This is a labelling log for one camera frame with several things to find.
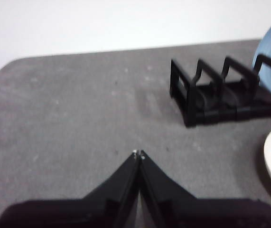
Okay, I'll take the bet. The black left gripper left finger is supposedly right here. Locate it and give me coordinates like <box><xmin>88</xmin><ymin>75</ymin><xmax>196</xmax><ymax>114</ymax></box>
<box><xmin>0</xmin><ymin>150</ymin><xmax>141</xmax><ymax>228</ymax></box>

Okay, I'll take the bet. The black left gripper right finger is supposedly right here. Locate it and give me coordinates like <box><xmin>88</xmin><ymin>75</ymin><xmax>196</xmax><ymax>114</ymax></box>
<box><xmin>139</xmin><ymin>149</ymin><xmax>271</xmax><ymax>228</ymax></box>

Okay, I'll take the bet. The black plate rack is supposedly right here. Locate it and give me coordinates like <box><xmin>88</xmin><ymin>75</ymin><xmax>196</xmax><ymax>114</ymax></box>
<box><xmin>169</xmin><ymin>55</ymin><xmax>271</xmax><ymax>128</ymax></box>

